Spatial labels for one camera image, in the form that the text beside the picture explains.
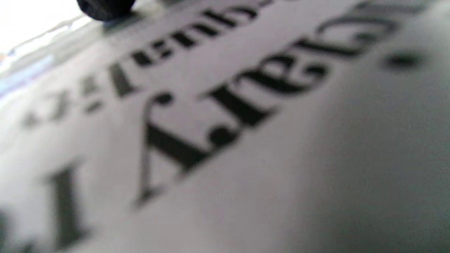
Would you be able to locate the person's right hand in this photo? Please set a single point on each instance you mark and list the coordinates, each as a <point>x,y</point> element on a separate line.
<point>105,7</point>

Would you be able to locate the printed newspaper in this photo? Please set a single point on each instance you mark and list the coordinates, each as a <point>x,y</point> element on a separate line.
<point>246,140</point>

